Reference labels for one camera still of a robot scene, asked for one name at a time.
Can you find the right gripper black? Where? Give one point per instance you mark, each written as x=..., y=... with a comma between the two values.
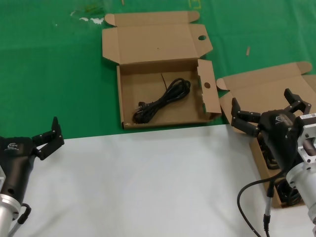
x=279, y=133

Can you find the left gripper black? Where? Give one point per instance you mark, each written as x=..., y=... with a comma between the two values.
x=17, y=163

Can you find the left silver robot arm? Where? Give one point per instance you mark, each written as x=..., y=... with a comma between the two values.
x=7, y=214

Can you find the open brown cardboard box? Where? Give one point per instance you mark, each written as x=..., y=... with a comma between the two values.
x=158, y=42
x=259, y=84

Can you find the small flat cardboard scrap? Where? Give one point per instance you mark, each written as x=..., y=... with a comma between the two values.
x=248, y=51

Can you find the green table cloth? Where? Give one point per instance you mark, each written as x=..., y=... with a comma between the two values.
x=49, y=74

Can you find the right silver wrist camera mount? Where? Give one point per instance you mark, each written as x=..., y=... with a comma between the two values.
x=308, y=130

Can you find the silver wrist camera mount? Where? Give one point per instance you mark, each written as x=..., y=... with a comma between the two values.
x=2, y=177
x=308, y=130

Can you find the left silver wrist camera mount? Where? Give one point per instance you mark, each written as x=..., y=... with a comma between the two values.
x=2, y=177

